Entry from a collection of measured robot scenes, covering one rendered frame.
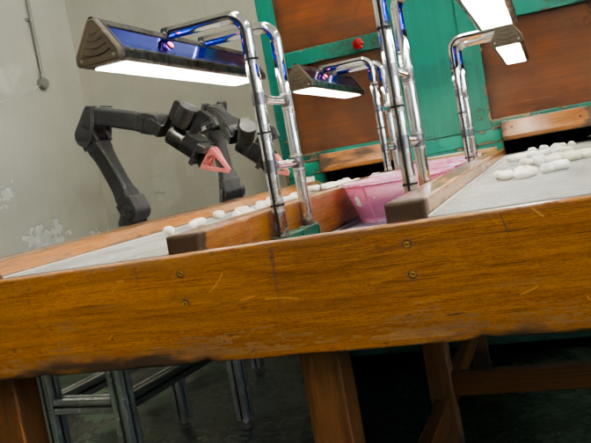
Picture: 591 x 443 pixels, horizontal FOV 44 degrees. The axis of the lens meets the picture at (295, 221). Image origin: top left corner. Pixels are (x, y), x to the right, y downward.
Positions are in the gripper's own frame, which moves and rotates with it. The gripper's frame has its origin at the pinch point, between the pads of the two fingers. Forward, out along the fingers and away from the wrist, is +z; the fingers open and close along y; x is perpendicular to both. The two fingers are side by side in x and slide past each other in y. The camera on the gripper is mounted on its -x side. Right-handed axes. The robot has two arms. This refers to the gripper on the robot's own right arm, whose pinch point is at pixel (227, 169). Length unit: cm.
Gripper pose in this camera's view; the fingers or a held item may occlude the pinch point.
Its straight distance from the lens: 204.0
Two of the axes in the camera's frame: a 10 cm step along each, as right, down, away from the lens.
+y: 3.2, -1.3, 9.4
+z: 8.2, 5.2, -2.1
